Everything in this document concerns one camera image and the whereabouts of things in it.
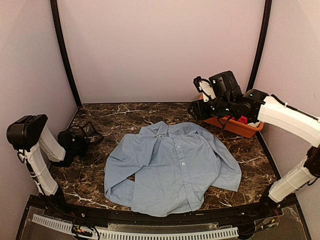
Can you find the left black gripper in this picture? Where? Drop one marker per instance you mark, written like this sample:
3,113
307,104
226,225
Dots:
85,144

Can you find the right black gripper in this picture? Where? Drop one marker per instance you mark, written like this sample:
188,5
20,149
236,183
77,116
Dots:
200,113

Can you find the round white brooch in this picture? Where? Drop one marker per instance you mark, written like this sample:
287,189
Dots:
160,135

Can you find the light blue button shirt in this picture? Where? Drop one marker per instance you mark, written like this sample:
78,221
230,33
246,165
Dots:
159,176

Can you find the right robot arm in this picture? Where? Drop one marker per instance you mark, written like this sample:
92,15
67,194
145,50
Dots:
222,97

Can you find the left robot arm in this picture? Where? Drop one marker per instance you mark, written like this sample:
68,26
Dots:
30,137

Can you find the orange plastic basin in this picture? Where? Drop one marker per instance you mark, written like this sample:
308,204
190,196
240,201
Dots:
234,126

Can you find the red and white clothes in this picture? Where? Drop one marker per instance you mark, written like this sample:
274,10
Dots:
244,120

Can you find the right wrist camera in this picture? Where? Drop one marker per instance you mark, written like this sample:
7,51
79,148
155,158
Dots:
205,88

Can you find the black front rail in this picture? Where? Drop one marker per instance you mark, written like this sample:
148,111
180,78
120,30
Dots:
242,216

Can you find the right black frame post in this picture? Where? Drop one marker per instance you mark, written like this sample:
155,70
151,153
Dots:
260,44

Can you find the black frame post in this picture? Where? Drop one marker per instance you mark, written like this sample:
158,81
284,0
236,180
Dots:
260,44
63,52

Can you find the white slotted cable duct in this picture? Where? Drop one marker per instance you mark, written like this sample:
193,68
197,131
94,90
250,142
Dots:
114,231

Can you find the left black frame post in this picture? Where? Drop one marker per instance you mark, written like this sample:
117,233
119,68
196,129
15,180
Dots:
63,52

